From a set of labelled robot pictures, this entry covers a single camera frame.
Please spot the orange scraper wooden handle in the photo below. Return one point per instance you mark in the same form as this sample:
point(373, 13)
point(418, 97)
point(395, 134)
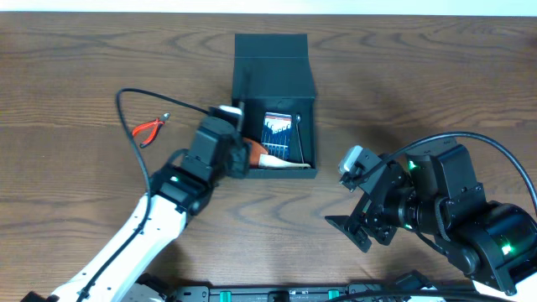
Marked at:
point(259, 158)

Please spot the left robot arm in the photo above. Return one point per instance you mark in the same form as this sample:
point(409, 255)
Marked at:
point(180, 190)

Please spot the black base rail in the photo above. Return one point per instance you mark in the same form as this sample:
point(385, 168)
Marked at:
point(143, 293)

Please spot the red handled pliers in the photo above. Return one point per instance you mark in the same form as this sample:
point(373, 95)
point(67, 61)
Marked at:
point(152, 126)

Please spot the dark green open box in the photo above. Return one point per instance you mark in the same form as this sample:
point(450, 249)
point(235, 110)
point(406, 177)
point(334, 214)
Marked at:
point(282, 82)

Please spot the blue screwdriver set case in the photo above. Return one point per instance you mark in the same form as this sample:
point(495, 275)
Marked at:
point(275, 135)

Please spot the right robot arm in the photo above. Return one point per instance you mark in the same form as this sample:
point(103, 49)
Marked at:
point(437, 196)

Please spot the small black claw hammer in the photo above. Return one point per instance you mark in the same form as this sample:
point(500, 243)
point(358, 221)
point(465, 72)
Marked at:
point(244, 89)

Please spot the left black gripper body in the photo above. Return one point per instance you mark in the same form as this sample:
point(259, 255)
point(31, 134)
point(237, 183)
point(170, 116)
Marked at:
point(240, 157)

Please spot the silver combination wrench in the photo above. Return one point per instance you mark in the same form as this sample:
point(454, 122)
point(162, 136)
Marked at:
point(297, 130)

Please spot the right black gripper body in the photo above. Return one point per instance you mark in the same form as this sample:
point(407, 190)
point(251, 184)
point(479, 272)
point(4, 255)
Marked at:
point(383, 212)

